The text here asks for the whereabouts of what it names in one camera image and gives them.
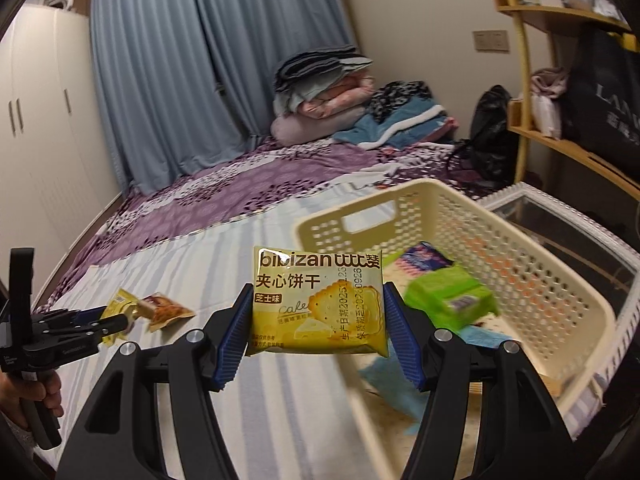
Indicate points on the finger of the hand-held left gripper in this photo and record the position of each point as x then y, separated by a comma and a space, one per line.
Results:
102, 331
75, 319

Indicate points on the person's left hand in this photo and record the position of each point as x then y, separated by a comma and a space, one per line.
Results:
47, 400

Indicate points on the leopard print cloth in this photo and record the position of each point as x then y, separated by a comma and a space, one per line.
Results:
395, 97

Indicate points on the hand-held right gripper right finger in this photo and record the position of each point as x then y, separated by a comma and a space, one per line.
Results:
402, 345

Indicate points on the yellow biscuit packet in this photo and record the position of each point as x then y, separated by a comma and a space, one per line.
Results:
320, 305

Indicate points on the cream perforated plastic basket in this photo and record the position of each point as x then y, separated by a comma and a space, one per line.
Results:
525, 270

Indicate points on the pink cloth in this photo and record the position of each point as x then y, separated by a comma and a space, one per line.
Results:
550, 80

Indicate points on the white packet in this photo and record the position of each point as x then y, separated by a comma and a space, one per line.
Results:
546, 115

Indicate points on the teal snack packet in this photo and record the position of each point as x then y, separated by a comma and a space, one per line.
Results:
480, 337

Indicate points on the white glass-topped side table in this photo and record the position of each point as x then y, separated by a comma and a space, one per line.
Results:
575, 225

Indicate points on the small clear yellow-edged snack packet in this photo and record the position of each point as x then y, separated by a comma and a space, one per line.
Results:
122, 310

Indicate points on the beige wall socket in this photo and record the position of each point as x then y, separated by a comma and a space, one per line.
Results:
491, 40

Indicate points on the long blue cracker packet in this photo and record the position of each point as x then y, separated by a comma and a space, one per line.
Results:
425, 260

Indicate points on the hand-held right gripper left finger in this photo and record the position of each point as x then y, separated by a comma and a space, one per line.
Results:
232, 345

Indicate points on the blue-grey curtain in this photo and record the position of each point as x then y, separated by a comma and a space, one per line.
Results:
280, 15
150, 75

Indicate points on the blue fleece blanket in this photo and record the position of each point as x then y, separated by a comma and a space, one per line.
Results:
390, 127

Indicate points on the black shopping bag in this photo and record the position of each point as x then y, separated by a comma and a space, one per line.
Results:
605, 95

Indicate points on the dark grey folded blanket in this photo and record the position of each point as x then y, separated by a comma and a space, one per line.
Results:
315, 62

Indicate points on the light grey folded blanket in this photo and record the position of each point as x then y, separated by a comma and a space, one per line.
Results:
305, 94

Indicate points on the purple floral bed sheet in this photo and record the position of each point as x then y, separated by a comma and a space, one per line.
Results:
225, 185

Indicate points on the green snack packet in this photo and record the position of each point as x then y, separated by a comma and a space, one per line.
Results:
450, 300

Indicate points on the purple pillow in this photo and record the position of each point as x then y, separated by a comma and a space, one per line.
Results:
310, 127

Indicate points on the wooden shelf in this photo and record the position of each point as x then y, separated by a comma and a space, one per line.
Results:
565, 147

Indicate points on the white wardrobe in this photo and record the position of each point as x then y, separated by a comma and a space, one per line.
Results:
45, 135

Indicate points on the pink floral quilt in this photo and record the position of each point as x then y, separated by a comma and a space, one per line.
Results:
340, 95

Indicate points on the brown bread packet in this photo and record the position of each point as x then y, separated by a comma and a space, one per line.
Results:
165, 310

